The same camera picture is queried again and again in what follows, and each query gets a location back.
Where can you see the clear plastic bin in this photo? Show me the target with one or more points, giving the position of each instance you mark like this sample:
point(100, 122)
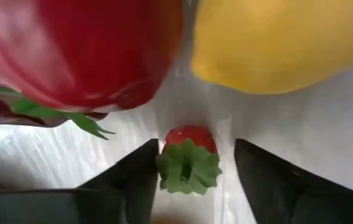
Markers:
point(288, 124)

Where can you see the red strawberry with green leaf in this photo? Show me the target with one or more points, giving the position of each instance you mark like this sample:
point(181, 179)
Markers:
point(191, 168)

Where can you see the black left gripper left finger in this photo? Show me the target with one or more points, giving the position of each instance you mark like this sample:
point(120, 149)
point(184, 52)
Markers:
point(107, 199)

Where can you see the red tomato with green leaves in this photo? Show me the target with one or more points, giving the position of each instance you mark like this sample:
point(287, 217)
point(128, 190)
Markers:
point(95, 46)

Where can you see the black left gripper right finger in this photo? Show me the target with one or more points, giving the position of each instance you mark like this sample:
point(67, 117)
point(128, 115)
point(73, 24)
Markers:
point(288, 196)

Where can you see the yellow lemon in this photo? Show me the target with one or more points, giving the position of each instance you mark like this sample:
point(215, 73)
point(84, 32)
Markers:
point(275, 43)

